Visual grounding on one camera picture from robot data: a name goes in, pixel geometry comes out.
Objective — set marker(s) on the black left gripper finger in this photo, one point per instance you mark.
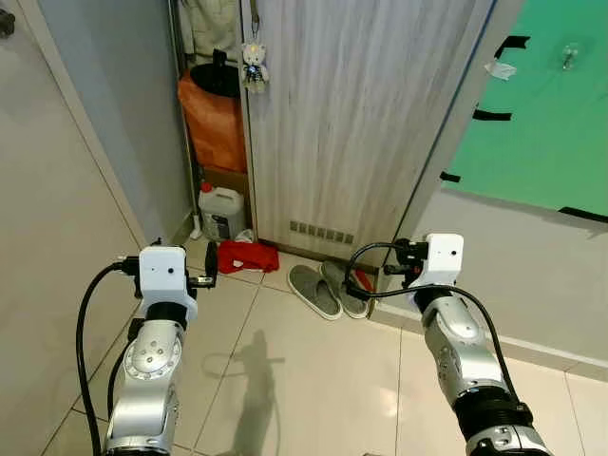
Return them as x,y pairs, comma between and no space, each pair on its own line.
212,262

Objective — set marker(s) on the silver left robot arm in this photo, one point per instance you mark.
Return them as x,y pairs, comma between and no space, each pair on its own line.
152,366

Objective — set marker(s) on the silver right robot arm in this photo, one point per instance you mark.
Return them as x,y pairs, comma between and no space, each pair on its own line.
456,342

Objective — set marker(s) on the red cloth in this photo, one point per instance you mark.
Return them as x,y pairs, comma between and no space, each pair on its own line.
247,256

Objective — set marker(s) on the small red object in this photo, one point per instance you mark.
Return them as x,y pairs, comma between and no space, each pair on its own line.
365,281

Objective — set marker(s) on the white canister with red cap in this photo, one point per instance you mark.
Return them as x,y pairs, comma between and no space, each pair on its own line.
220,211

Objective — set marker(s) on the grey slipper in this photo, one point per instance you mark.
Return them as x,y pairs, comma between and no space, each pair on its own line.
344,285
312,290

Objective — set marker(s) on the brown cardboard box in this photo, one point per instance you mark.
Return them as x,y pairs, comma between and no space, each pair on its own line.
226,179

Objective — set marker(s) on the orange plastic bag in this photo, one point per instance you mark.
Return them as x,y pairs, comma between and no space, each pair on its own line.
217,128

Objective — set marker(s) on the grey wood-grain door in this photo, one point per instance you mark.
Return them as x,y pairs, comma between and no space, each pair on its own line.
351,123

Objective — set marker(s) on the long black tape strip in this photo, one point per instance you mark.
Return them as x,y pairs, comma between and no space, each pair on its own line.
584,215

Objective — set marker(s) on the hanging pale garment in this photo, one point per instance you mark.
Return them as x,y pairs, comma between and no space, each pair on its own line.
209,28

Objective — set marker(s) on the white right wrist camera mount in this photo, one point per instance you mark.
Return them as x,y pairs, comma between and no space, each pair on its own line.
442,258

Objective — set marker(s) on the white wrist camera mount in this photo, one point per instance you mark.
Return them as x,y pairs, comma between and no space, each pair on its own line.
163,271
442,258

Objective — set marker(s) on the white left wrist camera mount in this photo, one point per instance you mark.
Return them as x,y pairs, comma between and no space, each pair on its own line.
163,271

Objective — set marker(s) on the green wall sheet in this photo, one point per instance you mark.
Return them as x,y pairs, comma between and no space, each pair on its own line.
541,133

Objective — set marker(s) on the clear suction wall hook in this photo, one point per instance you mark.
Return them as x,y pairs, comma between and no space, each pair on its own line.
570,55

